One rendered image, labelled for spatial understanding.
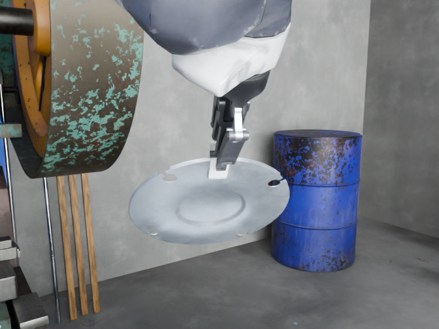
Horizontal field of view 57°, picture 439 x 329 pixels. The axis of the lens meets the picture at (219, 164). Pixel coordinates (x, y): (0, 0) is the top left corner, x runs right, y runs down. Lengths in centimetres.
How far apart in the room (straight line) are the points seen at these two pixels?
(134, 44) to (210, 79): 49
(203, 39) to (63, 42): 52
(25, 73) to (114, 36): 67
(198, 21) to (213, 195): 43
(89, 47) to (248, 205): 43
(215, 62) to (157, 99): 221
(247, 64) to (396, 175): 345
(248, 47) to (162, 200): 36
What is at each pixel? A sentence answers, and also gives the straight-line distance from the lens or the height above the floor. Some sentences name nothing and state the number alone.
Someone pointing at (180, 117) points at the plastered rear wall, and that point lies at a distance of 268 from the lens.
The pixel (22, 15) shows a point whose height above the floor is 134.
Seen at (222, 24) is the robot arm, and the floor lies 120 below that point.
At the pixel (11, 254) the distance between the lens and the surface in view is 125.
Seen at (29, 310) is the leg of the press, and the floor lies 64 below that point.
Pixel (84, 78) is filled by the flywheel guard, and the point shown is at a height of 118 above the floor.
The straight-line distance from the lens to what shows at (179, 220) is 76.
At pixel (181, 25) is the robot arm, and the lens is 32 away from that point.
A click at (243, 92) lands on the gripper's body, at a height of 115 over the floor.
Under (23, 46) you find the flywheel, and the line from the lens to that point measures 152.
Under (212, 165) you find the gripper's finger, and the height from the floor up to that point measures 104.
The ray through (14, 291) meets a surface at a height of 67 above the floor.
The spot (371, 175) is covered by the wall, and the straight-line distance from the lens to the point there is 396.
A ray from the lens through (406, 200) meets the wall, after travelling 380.
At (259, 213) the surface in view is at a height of 92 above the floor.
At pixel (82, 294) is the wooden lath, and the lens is 233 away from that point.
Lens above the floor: 115
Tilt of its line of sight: 10 degrees down
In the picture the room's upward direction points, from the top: straight up
